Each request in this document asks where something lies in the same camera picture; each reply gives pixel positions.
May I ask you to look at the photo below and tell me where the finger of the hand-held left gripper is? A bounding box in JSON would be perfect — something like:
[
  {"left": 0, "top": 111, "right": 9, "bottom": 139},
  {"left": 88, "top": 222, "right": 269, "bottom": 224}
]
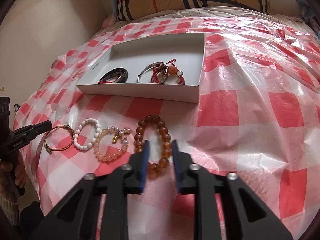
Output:
[{"left": 9, "top": 120, "right": 53, "bottom": 142}]

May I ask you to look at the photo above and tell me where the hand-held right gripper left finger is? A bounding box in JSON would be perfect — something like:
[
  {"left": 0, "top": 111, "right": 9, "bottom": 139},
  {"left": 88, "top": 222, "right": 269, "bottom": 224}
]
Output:
[{"left": 30, "top": 139, "right": 150, "bottom": 240}]

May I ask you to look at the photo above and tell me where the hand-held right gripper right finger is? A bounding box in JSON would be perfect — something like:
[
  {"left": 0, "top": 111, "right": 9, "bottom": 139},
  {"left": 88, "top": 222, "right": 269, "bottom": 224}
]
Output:
[{"left": 171, "top": 139, "right": 293, "bottom": 240}]

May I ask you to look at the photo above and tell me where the red gold cord bracelet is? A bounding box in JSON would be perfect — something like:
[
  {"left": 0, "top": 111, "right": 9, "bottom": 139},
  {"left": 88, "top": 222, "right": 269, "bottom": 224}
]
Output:
[{"left": 44, "top": 124, "right": 78, "bottom": 155}]

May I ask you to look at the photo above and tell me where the brown bead bracelet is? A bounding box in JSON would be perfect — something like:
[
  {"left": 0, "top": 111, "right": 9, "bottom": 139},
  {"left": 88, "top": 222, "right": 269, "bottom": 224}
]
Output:
[{"left": 134, "top": 115, "right": 173, "bottom": 179}]

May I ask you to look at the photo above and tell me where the peach bead bracelet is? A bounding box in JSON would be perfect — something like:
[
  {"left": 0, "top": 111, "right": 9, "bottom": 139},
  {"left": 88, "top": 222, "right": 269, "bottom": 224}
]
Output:
[{"left": 94, "top": 127, "right": 132, "bottom": 164}]

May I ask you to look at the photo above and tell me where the white bead bracelet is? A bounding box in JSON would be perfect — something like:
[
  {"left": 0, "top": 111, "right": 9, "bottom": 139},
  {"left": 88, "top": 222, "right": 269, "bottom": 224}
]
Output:
[{"left": 73, "top": 118, "right": 101, "bottom": 152}]

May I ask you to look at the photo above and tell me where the black braided bracelet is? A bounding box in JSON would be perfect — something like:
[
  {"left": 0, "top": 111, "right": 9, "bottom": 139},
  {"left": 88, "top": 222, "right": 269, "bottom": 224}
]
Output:
[{"left": 98, "top": 67, "right": 129, "bottom": 84}]

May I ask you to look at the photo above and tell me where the red cord orange bead bracelet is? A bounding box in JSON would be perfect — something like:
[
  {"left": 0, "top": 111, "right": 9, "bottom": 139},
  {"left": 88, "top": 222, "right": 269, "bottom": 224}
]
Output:
[{"left": 150, "top": 58, "right": 186, "bottom": 85}]

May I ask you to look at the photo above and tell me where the silver bangle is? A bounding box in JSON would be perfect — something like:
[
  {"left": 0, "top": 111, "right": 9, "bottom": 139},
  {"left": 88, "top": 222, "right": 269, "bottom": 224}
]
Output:
[{"left": 137, "top": 62, "right": 167, "bottom": 83}]

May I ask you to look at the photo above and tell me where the white cardboard box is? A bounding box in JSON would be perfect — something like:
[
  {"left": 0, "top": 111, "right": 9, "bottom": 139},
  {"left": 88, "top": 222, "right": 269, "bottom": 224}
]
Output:
[{"left": 76, "top": 32, "right": 206, "bottom": 104}]

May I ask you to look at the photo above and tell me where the person's left forearm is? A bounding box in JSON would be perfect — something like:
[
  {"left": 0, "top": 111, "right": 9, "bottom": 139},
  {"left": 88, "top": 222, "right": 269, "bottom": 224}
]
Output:
[{"left": 0, "top": 191, "right": 21, "bottom": 230}]

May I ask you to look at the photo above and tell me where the person's left hand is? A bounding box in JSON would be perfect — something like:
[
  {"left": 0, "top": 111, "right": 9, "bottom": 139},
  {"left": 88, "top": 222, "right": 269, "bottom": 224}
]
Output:
[{"left": 0, "top": 154, "right": 27, "bottom": 196}]

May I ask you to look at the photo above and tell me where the red checked plastic sheet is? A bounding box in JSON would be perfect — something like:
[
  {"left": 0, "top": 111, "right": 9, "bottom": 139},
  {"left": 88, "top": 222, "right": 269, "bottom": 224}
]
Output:
[{"left": 12, "top": 15, "right": 320, "bottom": 240}]

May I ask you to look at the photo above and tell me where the pink cloth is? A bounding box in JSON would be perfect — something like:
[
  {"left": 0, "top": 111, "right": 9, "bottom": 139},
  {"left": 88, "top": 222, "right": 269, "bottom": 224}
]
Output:
[{"left": 101, "top": 14, "right": 118, "bottom": 28}]

